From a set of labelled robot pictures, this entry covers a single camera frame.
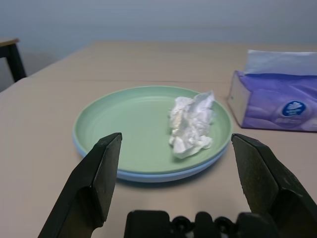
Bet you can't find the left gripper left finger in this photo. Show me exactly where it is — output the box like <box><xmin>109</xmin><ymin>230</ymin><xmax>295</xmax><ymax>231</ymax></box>
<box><xmin>37</xmin><ymin>132</ymin><xmax>123</xmax><ymax>238</ymax></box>

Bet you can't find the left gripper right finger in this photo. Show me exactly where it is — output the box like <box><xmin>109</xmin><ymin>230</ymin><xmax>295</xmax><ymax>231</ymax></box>
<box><xmin>230</xmin><ymin>133</ymin><xmax>317</xmax><ymax>238</ymax></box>

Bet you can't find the pale green plate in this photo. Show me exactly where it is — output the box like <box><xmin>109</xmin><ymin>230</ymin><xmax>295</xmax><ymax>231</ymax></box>
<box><xmin>72</xmin><ymin>85</ymin><xmax>234</xmax><ymax>174</ymax></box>

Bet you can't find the white tissue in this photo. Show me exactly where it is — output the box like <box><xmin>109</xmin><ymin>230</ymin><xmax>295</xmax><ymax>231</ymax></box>
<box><xmin>168</xmin><ymin>90</ymin><xmax>215</xmax><ymax>160</ymax></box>

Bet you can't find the purple tissue pack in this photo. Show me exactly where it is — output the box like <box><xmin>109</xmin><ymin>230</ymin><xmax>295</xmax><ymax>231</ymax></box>
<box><xmin>227</xmin><ymin>49</ymin><xmax>317</xmax><ymax>133</ymax></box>

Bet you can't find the beige table black frame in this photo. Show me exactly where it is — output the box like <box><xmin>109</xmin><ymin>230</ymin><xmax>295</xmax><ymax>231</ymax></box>
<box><xmin>0</xmin><ymin>37</ymin><xmax>27</xmax><ymax>83</ymax></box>

